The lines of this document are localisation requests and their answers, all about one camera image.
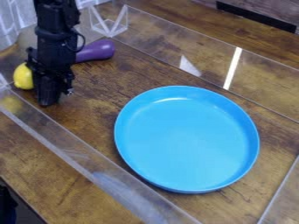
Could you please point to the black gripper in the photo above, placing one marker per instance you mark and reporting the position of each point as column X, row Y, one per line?
column 51, row 59

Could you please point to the yellow lemon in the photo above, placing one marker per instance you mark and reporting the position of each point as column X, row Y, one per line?
column 23, row 77

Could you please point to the blue round tray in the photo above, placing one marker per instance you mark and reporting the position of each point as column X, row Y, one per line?
column 187, row 139

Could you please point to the purple toy eggplant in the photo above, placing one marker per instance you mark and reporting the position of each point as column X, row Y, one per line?
column 99, row 50

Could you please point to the clear acrylic barrier wall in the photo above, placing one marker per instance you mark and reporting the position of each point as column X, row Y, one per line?
column 58, row 156

